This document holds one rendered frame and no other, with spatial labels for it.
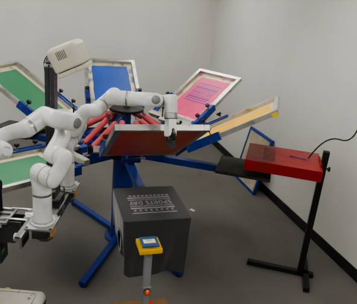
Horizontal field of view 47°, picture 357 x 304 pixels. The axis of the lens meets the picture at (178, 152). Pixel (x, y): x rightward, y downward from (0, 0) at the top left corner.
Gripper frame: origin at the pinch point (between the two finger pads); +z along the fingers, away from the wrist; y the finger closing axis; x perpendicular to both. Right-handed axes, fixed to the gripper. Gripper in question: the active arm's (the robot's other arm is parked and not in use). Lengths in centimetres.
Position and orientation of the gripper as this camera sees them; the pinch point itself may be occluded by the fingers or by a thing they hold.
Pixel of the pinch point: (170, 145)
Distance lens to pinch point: 232.7
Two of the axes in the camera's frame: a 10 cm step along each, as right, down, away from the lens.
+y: 2.9, 0.6, -9.6
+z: 0.0, 10.0, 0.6
